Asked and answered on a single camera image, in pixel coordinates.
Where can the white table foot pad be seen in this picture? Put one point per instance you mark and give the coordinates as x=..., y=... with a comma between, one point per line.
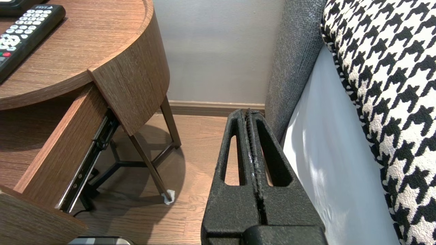
x=168, y=196

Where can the brown wooden baseboard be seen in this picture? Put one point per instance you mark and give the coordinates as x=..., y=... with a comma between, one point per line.
x=211, y=108

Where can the round wooden bedside table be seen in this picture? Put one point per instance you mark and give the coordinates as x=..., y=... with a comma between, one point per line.
x=102, y=37

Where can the black metal drawer slide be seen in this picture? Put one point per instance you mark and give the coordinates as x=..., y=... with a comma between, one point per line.
x=88, y=163

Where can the curved front wooden drawer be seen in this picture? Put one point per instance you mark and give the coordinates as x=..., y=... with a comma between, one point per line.
x=58, y=153

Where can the grey fabric headboard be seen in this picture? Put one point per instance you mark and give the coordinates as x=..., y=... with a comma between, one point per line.
x=293, y=61

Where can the black TV remote control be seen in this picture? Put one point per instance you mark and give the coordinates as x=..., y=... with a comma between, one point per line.
x=24, y=37

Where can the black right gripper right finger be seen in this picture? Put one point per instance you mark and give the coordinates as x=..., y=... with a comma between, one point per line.
x=286, y=207

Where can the white bed sheet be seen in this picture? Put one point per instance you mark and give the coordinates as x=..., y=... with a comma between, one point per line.
x=333, y=153

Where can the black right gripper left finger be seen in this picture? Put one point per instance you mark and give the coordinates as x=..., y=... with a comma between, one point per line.
x=231, y=211

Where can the black white houndstooth pillow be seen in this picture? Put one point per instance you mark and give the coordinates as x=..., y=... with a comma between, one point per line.
x=391, y=85

